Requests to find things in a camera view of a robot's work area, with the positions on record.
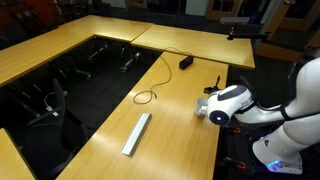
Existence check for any wooden door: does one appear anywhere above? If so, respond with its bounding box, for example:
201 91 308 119
206 0 243 21

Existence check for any red and black clamp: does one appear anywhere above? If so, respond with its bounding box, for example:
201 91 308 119
229 126 242 135
222 156 247 170

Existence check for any black rectangular power box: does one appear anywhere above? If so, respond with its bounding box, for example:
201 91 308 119
178 55 195 71

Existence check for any grey flat camera plate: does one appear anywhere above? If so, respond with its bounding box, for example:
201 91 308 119
219 16 251 25

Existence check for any white charger cable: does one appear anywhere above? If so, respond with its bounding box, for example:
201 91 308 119
43 90 69 118

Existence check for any black chair with metal legs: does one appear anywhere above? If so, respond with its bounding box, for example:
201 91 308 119
49 54 93 81

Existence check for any white ceramic mug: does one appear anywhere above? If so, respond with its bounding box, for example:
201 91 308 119
194 97 210 118

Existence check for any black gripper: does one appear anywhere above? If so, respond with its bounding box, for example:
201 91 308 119
203 85 223 95

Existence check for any long silver metal bar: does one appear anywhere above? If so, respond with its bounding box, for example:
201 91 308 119
120 112 153 158

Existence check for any thin black cable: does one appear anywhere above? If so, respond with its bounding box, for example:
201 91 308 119
132 45 194 105

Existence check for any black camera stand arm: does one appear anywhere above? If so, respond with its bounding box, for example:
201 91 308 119
226 24 272 42

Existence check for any large black office chair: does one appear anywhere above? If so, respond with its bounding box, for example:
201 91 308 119
23 78 89 179

